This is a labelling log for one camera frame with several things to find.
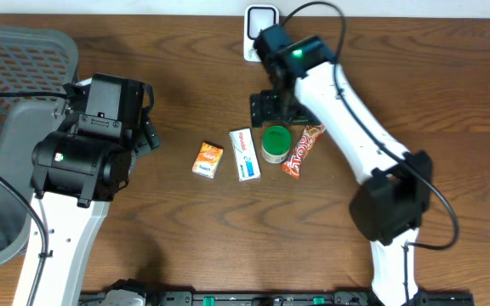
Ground red Top chocolate bar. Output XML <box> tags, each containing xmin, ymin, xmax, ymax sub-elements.
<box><xmin>282</xmin><ymin>124</ymin><xmax>326</xmax><ymax>179</ymax></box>

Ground white barcode scanner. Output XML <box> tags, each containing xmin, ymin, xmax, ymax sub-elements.
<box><xmin>243</xmin><ymin>4</ymin><xmax>280</xmax><ymax>62</ymax></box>

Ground grey plastic basket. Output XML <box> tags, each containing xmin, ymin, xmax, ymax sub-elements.
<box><xmin>0</xmin><ymin>26</ymin><xmax>78</xmax><ymax>264</ymax></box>

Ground white Panadol box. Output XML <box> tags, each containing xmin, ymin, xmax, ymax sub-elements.
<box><xmin>229</xmin><ymin>128</ymin><xmax>261</xmax><ymax>182</ymax></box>

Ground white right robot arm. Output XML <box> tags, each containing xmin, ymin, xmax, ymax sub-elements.
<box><xmin>251</xmin><ymin>25</ymin><xmax>433</xmax><ymax>305</ymax></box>

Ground black left camera cable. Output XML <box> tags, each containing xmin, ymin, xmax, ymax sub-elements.
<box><xmin>0</xmin><ymin>89</ymin><xmax>76</xmax><ymax>306</ymax></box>

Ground green lid white jar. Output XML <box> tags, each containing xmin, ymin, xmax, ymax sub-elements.
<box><xmin>261</xmin><ymin>126</ymin><xmax>292</xmax><ymax>164</ymax></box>

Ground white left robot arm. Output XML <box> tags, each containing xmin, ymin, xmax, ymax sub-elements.
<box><xmin>13</xmin><ymin>74</ymin><xmax>160</xmax><ymax>305</ymax></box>

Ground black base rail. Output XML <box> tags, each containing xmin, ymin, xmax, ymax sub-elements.
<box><xmin>78</xmin><ymin>280</ymin><xmax>476</xmax><ymax>306</ymax></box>

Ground orange small carton box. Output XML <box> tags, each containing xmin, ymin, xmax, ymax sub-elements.
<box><xmin>192</xmin><ymin>142</ymin><xmax>224</xmax><ymax>179</ymax></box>

